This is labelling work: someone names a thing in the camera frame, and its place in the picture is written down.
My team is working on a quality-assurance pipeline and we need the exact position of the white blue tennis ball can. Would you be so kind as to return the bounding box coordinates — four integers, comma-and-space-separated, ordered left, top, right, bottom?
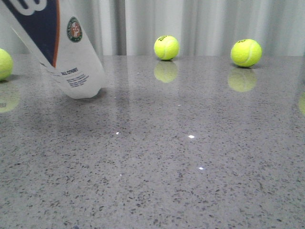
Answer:
0, 0, 105, 99

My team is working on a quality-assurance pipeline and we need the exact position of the centre yellow tennis ball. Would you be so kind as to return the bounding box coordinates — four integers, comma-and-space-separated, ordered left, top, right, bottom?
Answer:
154, 35, 180, 60

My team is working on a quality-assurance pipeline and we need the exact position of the right yellow tennis ball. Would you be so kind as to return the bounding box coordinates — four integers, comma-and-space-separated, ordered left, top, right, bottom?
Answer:
231, 39, 263, 67

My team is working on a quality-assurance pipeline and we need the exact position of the far-left yellow tennis ball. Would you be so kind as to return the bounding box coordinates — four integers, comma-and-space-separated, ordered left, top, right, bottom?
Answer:
0, 49, 13, 81

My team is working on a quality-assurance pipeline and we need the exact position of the grey pleated curtain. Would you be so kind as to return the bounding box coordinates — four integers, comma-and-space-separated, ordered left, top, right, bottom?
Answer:
0, 0, 305, 57

